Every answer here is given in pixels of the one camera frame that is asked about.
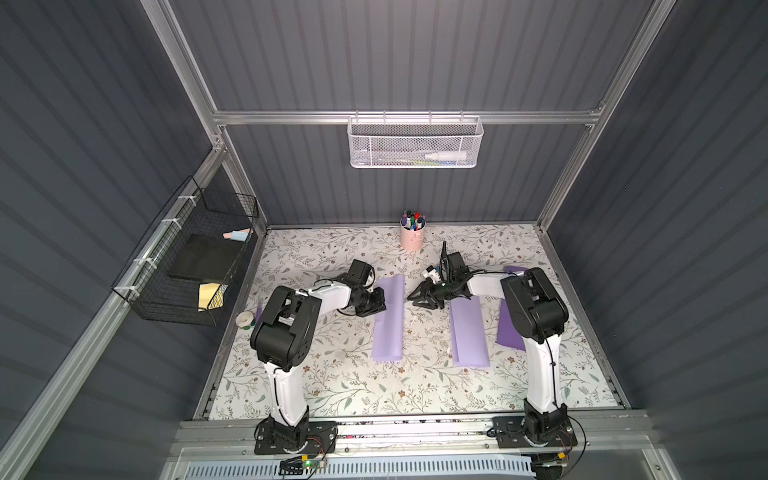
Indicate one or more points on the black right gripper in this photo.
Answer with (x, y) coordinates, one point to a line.
(438, 290)

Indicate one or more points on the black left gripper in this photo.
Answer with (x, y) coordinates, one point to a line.
(372, 301)

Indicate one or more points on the light lavender paper sheet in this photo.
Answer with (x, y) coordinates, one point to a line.
(388, 329)
(469, 346)

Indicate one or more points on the dark purple paper sheet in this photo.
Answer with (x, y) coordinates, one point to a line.
(507, 335)

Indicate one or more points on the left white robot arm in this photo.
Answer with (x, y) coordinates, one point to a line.
(286, 328)

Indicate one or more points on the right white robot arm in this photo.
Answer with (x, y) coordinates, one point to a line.
(538, 314)

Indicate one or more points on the pink pen cup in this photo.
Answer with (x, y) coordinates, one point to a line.
(411, 233)

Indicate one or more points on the green dot sticker roll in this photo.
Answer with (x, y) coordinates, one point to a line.
(245, 320)

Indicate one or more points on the white marker in basket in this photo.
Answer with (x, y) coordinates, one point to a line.
(446, 157)

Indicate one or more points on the pastel sticky note stack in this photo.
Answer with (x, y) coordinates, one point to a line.
(237, 235)

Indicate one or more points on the yellow sticky note pad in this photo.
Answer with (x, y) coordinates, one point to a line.
(211, 296)

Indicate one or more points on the black notebook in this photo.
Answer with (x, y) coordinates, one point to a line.
(205, 259)

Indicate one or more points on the white perforated vent panel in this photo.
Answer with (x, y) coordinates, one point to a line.
(392, 467)

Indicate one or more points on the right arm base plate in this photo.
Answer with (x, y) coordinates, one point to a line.
(530, 430)

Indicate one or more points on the white wire mesh basket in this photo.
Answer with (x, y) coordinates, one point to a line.
(401, 142)

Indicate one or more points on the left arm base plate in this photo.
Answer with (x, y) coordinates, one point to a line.
(308, 438)

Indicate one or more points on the black wire wall basket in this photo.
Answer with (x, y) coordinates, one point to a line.
(145, 284)

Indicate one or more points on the aluminium front rail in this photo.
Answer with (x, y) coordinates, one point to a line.
(597, 429)

